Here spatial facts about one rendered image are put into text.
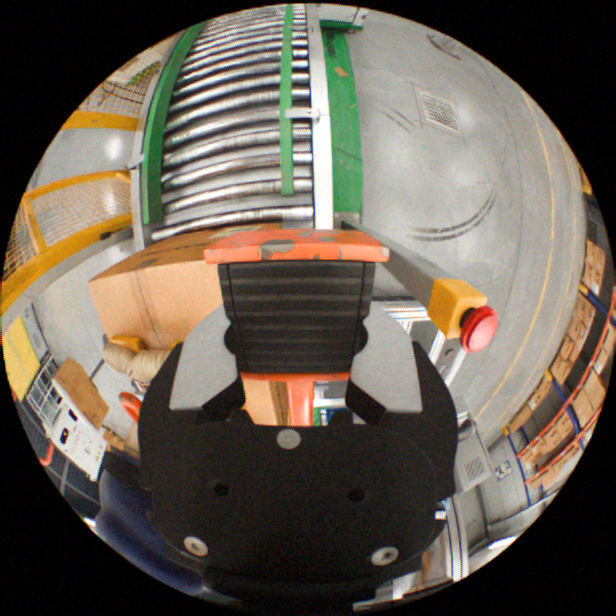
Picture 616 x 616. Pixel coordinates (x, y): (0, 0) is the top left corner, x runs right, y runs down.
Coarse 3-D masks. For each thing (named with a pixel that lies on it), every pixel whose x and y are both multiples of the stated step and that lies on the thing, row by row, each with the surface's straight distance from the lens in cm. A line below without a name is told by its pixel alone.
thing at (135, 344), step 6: (114, 336) 50; (120, 336) 48; (126, 336) 47; (114, 342) 49; (120, 342) 47; (126, 342) 45; (132, 342) 44; (138, 342) 43; (132, 348) 45; (138, 348) 44; (144, 348) 45; (132, 384) 50; (138, 390) 50
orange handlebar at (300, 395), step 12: (288, 384) 16; (300, 384) 16; (312, 384) 16; (120, 396) 36; (132, 396) 34; (288, 396) 17; (300, 396) 17; (312, 396) 17; (132, 408) 34; (288, 408) 19; (300, 408) 18; (312, 408) 19; (300, 420) 20; (312, 420) 21
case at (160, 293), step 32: (256, 224) 66; (128, 256) 62; (160, 256) 41; (192, 256) 32; (96, 288) 50; (128, 288) 40; (160, 288) 34; (192, 288) 31; (128, 320) 44; (160, 320) 38; (192, 320) 34; (256, 384) 39; (256, 416) 48
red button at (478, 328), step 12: (468, 312) 31; (480, 312) 28; (492, 312) 30; (468, 324) 28; (480, 324) 29; (492, 324) 31; (468, 336) 29; (480, 336) 30; (492, 336) 33; (468, 348) 31; (480, 348) 32
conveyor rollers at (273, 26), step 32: (224, 32) 127; (256, 32) 116; (192, 64) 110; (224, 64) 98; (192, 96) 91; (256, 96) 78; (192, 128) 82; (224, 128) 77; (256, 160) 68; (224, 192) 69; (256, 192) 67; (192, 224) 74; (224, 224) 70
